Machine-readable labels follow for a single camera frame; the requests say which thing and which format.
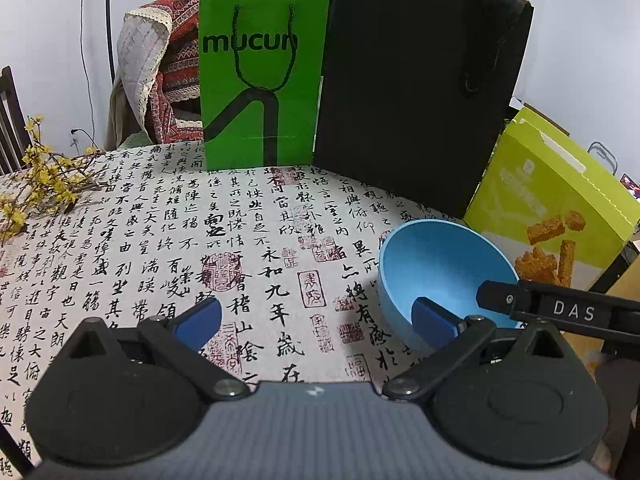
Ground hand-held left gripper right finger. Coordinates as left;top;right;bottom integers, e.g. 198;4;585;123
382;296;570;402

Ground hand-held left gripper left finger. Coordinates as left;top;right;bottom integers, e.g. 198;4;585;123
64;296;251;401

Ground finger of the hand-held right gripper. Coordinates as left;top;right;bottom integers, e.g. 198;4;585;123
476;280;541;319

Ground blue bowl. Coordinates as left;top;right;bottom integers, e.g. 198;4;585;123
378;220;521;353

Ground yellow-green snack box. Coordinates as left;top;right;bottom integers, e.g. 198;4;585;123
462;106;640;291

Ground yellow flower branches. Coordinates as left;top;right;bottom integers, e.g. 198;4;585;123
0;115;108;243

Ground black paper bag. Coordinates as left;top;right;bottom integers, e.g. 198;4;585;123
314;0;535;218

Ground green paper bag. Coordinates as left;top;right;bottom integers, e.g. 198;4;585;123
199;0;331;171

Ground red patterned quilted blanket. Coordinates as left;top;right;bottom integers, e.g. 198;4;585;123
116;0;206;146

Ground dark wooden chair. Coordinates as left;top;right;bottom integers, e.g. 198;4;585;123
0;65;28;176

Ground studio light on stand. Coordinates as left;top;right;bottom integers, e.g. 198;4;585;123
100;0;118;86

